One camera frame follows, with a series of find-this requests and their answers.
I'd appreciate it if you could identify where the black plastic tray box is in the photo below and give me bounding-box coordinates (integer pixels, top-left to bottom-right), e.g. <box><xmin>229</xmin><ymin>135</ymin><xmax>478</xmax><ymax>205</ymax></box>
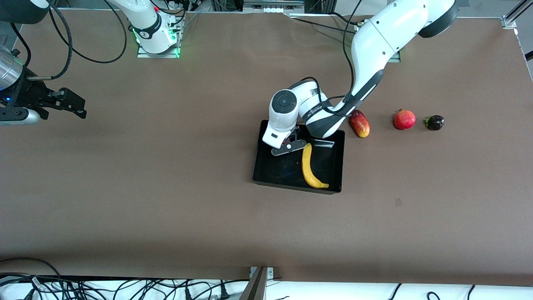
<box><xmin>252</xmin><ymin>120</ymin><xmax>346</xmax><ymax>195</ymax></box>

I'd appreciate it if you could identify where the yellow banana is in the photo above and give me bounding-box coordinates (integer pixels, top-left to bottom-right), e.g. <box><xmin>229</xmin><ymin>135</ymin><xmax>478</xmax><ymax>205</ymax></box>
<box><xmin>301</xmin><ymin>143</ymin><xmax>329</xmax><ymax>189</ymax></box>

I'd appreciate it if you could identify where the red round fruit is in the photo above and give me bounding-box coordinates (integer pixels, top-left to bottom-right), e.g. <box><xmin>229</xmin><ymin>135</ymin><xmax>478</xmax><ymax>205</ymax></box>
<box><xmin>394</xmin><ymin>108</ymin><xmax>416</xmax><ymax>130</ymax></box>

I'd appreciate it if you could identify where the red yellow mango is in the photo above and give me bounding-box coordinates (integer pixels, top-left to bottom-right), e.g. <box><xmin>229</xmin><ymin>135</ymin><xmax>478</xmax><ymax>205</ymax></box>
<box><xmin>349</xmin><ymin>109</ymin><xmax>370</xmax><ymax>138</ymax></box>

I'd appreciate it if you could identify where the brown table cover mat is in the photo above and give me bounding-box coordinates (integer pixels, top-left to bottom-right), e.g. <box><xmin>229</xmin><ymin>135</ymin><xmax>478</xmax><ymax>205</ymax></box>
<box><xmin>0</xmin><ymin>8</ymin><xmax>533</xmax><ymax>288</ymax></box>

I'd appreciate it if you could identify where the dark purple mangosteen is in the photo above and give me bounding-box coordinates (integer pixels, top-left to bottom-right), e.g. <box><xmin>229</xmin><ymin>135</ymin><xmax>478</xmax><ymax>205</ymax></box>
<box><xmin>423</xmin><ymin>115</ymin><xmax>445</xmax><ymax>131</ymax></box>

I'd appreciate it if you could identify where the aluminium corner profile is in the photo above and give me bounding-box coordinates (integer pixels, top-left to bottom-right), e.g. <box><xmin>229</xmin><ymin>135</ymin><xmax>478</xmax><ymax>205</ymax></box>
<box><xmin>501</xmin><ymin>0</ymin><xmax>533</xmax><ymax>30</ymax></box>

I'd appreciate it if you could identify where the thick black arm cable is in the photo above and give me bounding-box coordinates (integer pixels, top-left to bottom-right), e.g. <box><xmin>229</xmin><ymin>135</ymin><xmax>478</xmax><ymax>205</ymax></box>
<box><xmin>71</xmin><ymin>0</ymin><xmax>128</xmax><ymax>65</ymax></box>
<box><xmin>9</xmin><ymin>34</ymin><xmax>32</xmax><ymax>69</ymax></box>
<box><xmin>28</xmin><ymin>3</ymin><xmax>73</xmax><ymax>80</ymax></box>

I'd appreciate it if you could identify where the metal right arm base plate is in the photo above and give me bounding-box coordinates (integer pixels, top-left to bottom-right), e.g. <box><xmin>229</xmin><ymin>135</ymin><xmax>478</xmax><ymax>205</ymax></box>
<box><xmin>137</xmin><ymin>45</ymin><xmax>180</xmax><ymax>58</ymax></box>

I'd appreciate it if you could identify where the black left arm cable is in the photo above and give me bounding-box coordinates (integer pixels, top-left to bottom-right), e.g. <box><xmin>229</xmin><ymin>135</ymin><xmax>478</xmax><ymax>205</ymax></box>
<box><xmin>298</xmin><ymin>0</ymin><xmax>363</xmax><ymax>117</ymax></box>

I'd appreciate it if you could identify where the silver aluminium frame rail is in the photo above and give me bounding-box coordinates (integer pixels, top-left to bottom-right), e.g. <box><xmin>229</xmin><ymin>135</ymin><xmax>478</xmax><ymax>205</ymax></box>
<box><xmin>243</xmin><ymin>0</ymin><xmax>305</xmax><ymax>13</ymax></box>

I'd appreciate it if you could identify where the dark grey post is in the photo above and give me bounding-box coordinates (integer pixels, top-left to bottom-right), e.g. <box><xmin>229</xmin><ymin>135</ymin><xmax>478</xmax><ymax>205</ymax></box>
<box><xmin>239</xmin><ymin>267</ymin><xmax>269</xmax><ymax>300</ymax></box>

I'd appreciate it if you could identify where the black arched cable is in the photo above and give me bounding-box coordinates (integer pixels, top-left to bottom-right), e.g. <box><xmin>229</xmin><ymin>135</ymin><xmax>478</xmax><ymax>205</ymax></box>
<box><xmin>0</xmin><ymin>257</ymin><xmax>62</xmax><ymax>279</ymax></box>

